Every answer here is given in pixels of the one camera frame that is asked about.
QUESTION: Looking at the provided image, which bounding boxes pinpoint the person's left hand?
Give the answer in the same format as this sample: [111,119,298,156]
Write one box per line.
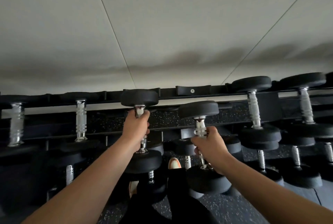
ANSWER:
[122,109,151,152]

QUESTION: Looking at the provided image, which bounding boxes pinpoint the person's right hand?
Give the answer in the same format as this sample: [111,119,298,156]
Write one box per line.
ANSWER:
[191,126,234,176]

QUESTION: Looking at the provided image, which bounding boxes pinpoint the black chrome-handled dumbbell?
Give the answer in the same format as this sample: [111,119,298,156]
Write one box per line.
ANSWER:
[120,89,163,174]
[179,101,232,195]

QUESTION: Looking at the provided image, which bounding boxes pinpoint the person's right forearm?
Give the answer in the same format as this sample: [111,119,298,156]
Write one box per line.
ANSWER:
[217,154,333,224]

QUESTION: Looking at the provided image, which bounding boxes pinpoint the person's left forearm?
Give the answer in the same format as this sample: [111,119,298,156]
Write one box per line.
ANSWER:
[22,138,142,224]

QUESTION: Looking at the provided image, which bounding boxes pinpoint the orange and white shoe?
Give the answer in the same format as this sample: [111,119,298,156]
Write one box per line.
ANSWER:
[168,157,183,170]

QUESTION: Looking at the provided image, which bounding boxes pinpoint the black metal weight rack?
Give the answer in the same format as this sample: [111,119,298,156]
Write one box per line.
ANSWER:
[0,85,333,207]

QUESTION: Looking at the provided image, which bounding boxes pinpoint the group of black rubber dumbbells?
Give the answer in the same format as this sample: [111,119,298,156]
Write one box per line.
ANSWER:
[0,72,333,203]

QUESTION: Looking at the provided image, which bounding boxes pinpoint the person's black trousers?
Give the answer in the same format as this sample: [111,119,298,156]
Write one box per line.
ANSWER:
[126,167,217,224]

